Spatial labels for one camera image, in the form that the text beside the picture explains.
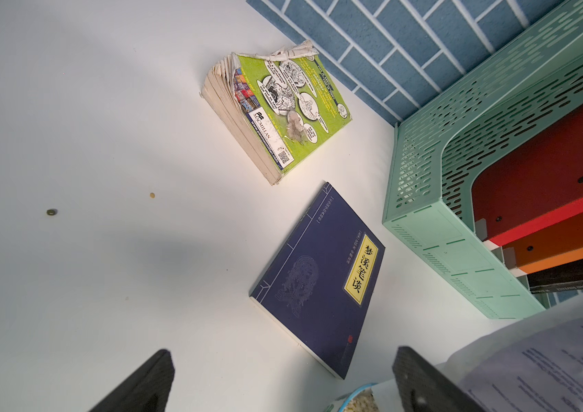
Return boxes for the green leaf pattern bowl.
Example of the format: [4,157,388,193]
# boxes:
[323,384,379,412]

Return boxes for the green comic book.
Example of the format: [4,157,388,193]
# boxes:
[200,41,351,185]

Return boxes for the mint green file organizer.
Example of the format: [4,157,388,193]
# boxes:
[383,1,583,319]

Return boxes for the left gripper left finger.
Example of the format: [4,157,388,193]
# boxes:
[90,350,176,412]

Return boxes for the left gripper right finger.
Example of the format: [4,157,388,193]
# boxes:
[392,346,485,412]

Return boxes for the white purple oats bag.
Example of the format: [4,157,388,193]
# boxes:
[441,294,583,411]

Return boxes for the black worn book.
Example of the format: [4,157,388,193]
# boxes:
[528,259,583,294]

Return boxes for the red folder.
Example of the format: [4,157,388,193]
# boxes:
[472,105,583,250]

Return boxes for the dark blue book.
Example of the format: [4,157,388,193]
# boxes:
[249,183,386,379]

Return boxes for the orange folder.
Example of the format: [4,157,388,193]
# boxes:
[503,213,583,276]

